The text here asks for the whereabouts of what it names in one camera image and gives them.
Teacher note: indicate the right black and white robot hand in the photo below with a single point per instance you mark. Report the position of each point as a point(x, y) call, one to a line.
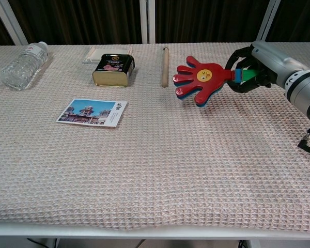
point(271, 62)

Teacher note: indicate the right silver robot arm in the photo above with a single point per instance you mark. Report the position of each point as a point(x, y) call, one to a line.
point(304, 93)

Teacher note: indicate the wooden stick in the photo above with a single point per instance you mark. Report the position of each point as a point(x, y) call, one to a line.
point(165, 67)

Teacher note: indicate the beige waffle weave tablecloth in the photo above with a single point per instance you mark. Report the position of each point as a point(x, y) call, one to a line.
point(155, 160)

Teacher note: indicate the black luncheon meat can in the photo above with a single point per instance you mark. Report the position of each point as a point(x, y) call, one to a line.
point(113, 69)

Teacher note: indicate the white plastic tray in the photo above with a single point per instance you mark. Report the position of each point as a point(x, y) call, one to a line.
point(95, 55)

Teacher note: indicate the building photo postcard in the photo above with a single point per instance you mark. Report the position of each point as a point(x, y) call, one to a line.
point(90, 113)

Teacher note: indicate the black curtain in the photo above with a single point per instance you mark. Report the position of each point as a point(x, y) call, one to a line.
point(80, 20)

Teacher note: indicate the clear plastic water bottle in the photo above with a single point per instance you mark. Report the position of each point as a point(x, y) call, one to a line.
point(25, 65)

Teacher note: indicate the aluminium frame post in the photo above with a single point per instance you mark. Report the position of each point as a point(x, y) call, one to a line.
point(10, 20)
point(268, 20)
point(147, 20)

